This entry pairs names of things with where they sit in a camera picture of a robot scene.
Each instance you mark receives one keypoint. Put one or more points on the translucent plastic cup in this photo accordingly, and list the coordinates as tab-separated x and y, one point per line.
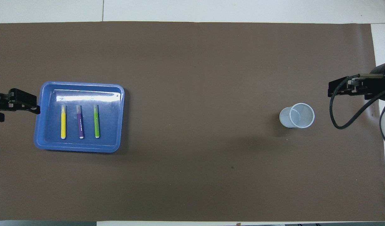
297	116

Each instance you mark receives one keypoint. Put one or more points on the yellow marker pen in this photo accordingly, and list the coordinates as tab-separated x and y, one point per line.
63	125

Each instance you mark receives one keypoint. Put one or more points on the brown table mat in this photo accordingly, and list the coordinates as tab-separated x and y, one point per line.
192	78

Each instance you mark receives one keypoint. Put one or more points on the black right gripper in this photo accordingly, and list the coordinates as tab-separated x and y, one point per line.
376	84

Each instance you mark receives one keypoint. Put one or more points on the purple marker pen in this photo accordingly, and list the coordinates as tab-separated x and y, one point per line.
80	125

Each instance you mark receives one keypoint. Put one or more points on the green marker pen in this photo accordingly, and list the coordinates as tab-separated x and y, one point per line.
96	125

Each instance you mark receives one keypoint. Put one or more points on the blue plastic tray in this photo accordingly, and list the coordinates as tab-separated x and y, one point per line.
110	131

